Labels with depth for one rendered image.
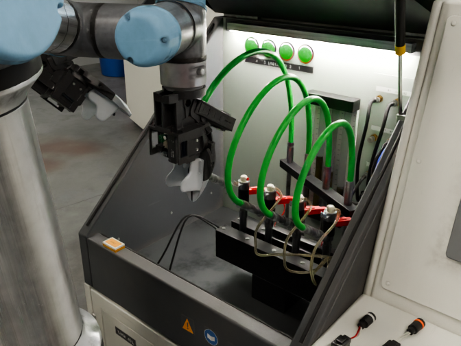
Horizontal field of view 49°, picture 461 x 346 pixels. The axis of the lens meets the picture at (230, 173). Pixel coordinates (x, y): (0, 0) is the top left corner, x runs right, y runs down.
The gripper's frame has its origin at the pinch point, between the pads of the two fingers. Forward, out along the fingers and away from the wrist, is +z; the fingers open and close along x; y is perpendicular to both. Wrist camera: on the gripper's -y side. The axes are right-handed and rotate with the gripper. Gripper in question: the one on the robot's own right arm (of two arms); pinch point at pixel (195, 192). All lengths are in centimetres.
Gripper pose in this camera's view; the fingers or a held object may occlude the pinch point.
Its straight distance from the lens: 91.2
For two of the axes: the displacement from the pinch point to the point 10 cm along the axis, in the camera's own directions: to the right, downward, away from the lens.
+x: 7.6, 2.7, -5.9
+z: -0.1, 9.1, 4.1
